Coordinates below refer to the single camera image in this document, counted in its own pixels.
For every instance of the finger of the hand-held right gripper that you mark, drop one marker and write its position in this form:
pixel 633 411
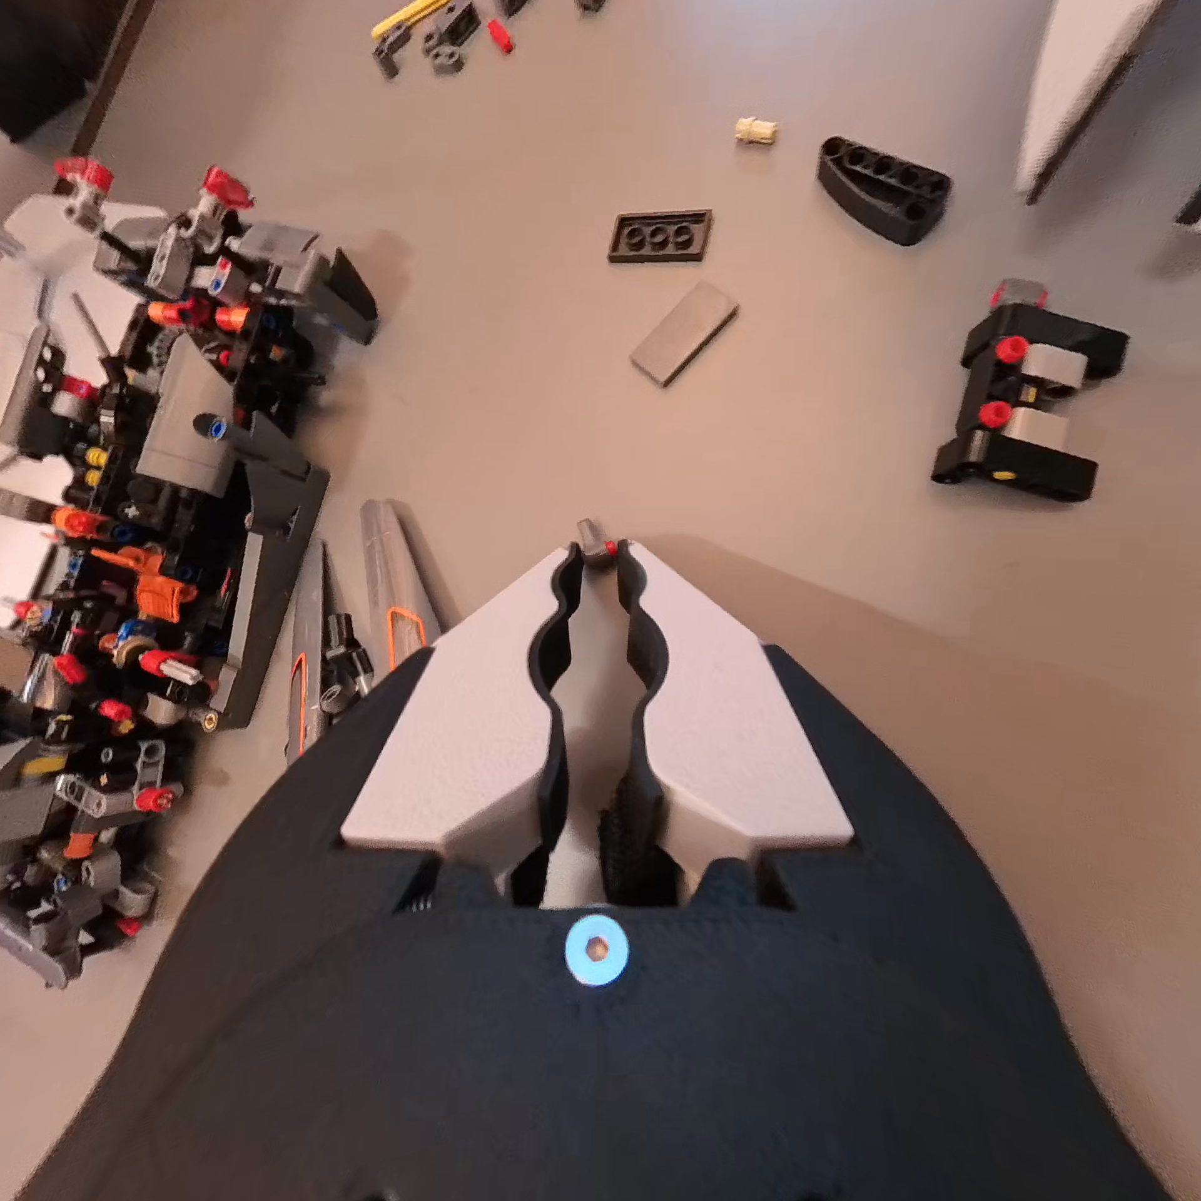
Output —
pixel 1190 208
pixel 1079 75

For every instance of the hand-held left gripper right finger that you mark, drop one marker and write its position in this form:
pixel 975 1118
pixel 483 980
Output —
pixel 741 741

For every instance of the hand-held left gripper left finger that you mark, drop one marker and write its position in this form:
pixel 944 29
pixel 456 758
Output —
pixel 460 741

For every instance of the small grey lego connector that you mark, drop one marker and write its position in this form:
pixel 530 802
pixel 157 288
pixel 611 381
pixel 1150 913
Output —
pixel 597 544

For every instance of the black lego frame assembly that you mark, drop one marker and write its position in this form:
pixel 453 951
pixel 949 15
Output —
pixel 1033 469

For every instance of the black curved lego beam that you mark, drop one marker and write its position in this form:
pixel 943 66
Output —
pixel 883 206

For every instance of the tan lego pin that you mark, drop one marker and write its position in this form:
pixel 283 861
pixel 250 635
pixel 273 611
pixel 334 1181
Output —
pixel 757 130

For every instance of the partly built lego car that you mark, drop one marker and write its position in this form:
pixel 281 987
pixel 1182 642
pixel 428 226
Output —
pixel 188 441

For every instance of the grey flat lego tile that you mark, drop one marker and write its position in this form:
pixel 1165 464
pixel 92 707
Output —
pixel 686 333

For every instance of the black three-hole lego plate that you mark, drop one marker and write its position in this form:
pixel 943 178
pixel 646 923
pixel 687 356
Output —
pixel 660 236

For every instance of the pile of loose lego pieces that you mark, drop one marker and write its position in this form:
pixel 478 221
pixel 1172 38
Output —
pixel 447 38

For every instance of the dark printed lego box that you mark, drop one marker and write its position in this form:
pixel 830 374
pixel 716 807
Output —
pixel 48 56

